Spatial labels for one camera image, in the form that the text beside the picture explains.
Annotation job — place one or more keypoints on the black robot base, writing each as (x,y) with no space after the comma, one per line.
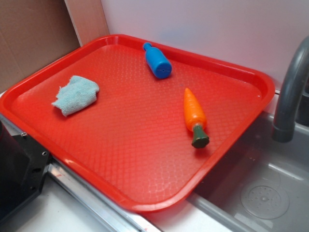
(23,166)

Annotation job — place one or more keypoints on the orange toy carrot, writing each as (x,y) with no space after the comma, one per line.
(195,119)

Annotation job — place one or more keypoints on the red plastic tray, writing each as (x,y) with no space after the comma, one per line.
(132,143)

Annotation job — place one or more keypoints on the blue toy bottle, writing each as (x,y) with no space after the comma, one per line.
(160,66)

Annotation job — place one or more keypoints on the light blue cloth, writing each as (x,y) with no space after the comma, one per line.
(78,94)

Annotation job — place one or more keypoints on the grey toy sink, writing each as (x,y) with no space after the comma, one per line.
(259,185)

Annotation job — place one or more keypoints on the grey toy faucet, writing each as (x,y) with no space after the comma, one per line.
(293,103)

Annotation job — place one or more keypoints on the brown cardboard panel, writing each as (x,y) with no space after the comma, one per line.
(35,33)

